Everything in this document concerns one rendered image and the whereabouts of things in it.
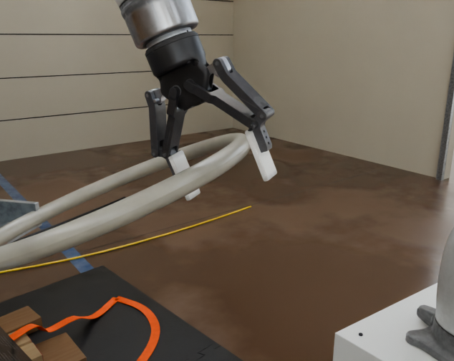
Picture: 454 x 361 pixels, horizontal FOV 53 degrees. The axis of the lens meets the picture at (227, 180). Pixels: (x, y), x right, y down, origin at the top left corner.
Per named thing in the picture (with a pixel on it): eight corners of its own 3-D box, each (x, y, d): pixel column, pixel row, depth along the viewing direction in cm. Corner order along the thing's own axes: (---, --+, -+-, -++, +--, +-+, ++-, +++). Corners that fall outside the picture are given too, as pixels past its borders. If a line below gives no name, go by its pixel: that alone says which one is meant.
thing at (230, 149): (-112, 309, 63) (-123, 289, 63) (86, 195, 108) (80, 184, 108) (193, 215, 46) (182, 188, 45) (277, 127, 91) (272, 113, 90)
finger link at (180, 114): (178, 89, 60) (170, 86, 60) (164, 162, 66) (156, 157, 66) (195, 84, 63) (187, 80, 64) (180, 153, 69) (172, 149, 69)
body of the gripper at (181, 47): (209, 24, 61) (234, 90, 62) (164, 48, 66) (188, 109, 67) (176, 29, 55) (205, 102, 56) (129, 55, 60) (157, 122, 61)
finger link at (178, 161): (171, 156, 65) (167, 157, 66) (190, 200, 67) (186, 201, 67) (182, 150, 68) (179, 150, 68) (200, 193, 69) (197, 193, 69)
